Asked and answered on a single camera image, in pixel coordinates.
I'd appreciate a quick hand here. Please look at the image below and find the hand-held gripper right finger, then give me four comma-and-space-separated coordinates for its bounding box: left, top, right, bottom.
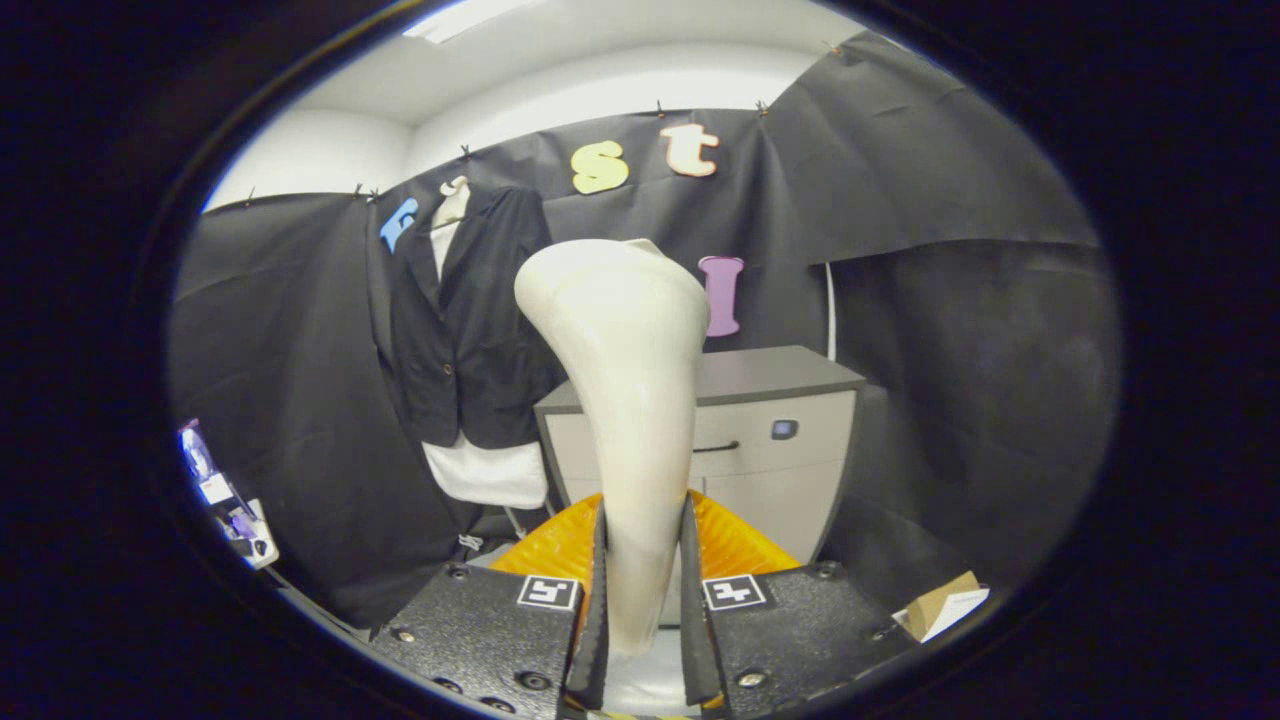
682, 487, 921, 719

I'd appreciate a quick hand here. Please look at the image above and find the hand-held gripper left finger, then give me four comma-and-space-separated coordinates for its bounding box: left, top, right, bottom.
362, 490, 609, 719

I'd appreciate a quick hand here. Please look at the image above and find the white shirt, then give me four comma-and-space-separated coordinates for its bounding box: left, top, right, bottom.
420, 195, 549, 511

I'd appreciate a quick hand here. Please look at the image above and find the white garment steamer head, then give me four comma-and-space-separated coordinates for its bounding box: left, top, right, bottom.
514, 238, 711, 656

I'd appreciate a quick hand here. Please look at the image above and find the black suit jacket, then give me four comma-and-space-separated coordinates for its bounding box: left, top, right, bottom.
375, 185, 566, 451

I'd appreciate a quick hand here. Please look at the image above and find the white clothes hanger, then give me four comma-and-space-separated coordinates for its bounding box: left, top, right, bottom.
432, 176, 471, 229

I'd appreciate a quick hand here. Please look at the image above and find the grey cabinet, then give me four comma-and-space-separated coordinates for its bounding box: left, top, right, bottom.
533, 345, 867, 566

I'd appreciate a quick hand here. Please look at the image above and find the brown cardboard box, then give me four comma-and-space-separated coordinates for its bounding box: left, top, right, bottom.
893, 570, 991, 643

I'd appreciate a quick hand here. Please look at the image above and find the white paper sheet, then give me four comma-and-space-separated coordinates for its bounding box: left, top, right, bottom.
920, 588, 991, 643

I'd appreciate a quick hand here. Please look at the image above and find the black backdrop cloth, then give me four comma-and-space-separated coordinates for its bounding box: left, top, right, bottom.
165, 30, 1121, 631

